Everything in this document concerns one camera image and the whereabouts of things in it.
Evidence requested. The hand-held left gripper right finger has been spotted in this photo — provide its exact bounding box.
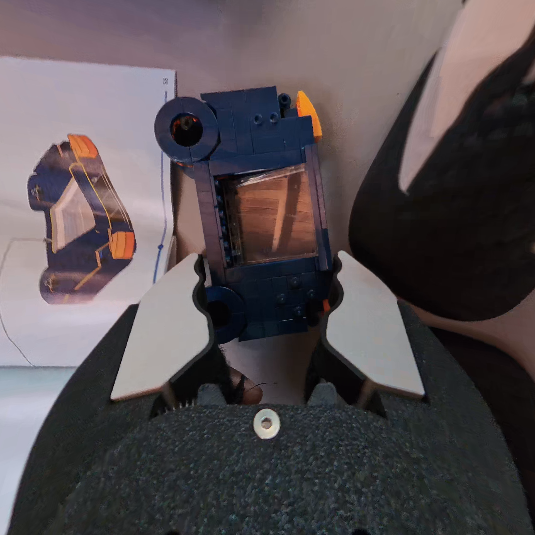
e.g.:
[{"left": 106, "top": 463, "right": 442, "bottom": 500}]
[{"left": 320, "top": 250, "right": 426, "bottom": 398}]

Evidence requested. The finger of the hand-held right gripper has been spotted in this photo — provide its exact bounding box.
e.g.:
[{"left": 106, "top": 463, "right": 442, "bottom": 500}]
[{"left": 398, "top": 0, "right": 535, "bottom": 196}]

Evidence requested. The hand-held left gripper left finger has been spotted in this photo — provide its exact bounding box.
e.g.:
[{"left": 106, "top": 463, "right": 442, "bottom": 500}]
[{"left": 110, "top": 252, "right": 216, "bottom": 402}]

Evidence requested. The dark blue brick plate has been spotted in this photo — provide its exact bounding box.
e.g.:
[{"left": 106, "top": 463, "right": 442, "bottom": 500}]
[{"left": 304, "top": 143, "right": 334, "bottom": 273}]

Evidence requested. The orange curved brick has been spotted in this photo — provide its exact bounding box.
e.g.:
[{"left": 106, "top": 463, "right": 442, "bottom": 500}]
[{"left": 295, "top": 90, "right": 324, "bottom": 141}]

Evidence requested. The transparent brick window panel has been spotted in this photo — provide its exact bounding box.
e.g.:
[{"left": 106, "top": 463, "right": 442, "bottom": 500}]
[{"left": 217, "top": 164, "right": 320, "bottom": 267}]

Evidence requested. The dark blue brick console model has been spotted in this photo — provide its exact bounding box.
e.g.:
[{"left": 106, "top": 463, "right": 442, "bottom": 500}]
[{"left": 154, "top": 86, "right": 335, "bottom": 344}]

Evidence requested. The instruction booklet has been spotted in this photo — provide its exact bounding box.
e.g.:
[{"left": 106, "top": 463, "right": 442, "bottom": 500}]
[{"left": 0, "top": 56, "right": 179, "bottom": 535}]

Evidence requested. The person's left hand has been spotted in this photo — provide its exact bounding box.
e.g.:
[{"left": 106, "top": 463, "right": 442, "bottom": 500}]
[{"left": 230, "top": 368, "right": 265, "bottom": 405}]

